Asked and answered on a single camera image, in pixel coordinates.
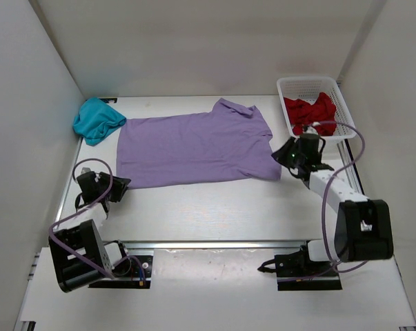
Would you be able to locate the teal t-shirt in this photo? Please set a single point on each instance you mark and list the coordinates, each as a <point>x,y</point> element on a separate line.
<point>97,120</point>

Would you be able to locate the lavender t-shirt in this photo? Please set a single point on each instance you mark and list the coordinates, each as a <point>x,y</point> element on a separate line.
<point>231,142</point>

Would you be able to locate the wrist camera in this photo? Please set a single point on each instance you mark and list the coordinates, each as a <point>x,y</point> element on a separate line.
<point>311,128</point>
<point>85,170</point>

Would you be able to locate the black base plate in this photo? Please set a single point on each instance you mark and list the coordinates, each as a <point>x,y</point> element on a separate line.
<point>296,272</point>
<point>131,274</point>

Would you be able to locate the red garment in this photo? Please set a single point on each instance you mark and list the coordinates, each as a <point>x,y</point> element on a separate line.
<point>301,112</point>

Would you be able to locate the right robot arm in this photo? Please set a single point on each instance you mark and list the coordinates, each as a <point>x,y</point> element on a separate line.
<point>354,227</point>

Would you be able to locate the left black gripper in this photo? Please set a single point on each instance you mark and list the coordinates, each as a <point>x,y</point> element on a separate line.
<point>119,184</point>

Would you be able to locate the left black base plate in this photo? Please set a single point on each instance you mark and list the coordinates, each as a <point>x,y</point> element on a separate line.
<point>131,274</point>

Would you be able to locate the white plastic basket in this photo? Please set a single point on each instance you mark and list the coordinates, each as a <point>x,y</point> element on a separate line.
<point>315,99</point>

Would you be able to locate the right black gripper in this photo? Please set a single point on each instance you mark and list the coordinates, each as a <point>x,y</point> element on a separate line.
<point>282,156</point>

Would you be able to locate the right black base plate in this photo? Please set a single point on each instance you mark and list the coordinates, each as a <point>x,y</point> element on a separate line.
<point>296,272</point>

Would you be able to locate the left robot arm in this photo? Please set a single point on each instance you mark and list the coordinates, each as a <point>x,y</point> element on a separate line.
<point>79,255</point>

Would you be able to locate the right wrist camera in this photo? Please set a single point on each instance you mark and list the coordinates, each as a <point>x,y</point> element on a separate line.
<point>311,128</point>

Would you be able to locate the black label sticker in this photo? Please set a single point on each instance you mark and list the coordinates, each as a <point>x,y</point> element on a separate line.
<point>109,100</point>

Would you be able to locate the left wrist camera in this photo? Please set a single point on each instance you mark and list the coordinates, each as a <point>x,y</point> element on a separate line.
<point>85,170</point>

